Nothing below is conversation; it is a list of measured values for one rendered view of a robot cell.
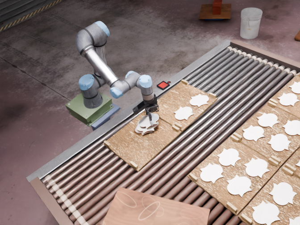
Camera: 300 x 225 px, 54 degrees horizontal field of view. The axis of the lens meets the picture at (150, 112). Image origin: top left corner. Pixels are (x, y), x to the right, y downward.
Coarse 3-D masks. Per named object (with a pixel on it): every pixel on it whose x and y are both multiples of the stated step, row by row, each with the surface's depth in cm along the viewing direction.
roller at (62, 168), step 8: (232, 48) 266; (216, 56) 258; (208, 64) 252; (160, 96) 229; (128, 120) 215; (120, 128) 211; (104, 136) 206; (96, 144) 202; (88, 152) 199; (72, 160) 194; (64, 168) 191; (48, 176) 187; (56, 176) 189
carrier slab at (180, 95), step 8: (176, 88) 231; (184, 88) 230; (192, 88) 229; (168, 96) 225; (176, 96) 224; (184, 96) 223; (192, 96) 222; (208, 96) 220; (160, 104) 220; (168, 104) 219; (176, 104) 218; (184, 104) 217; (208, 104) 214; (152, 112) 215; (160, 112) 214; (168, 112) 213; (192, 112) 210; (200, 112) 209; (168, 120) 207; (176, 120) 206; (184, 120) 205; (192, 120) 204; (184, 128) 200
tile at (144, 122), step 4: (144, 116) 202; (156, 116) 199; (140, 120) 201; (144, 120) 200; (148, 120) 199; (140, 124) 199; (144, 124) 198; (148, 124) 196; (156, 124) 195; (148, 128) 195
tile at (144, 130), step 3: (138, 126) 200; (153, 126) 199; (156, 126) 199; (138, 129) 198; (141, 129) 198; (144, 129) 198; (147, 129) 197; (150, 129) 197; (153, 129) 197; (144, 132) 196
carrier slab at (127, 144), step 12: (132, 120) 212; (120, 132) 205; (132, 132) 203; (156, 132) 201; (168, 132) 199; (180, 132) 198; (120, 144) 197; (132, 144) 196; (144, 144) 194; (156, 144) 193; (168, 144) 193; (120, 156) 190; (132, 156) 188; (144, 156) 187
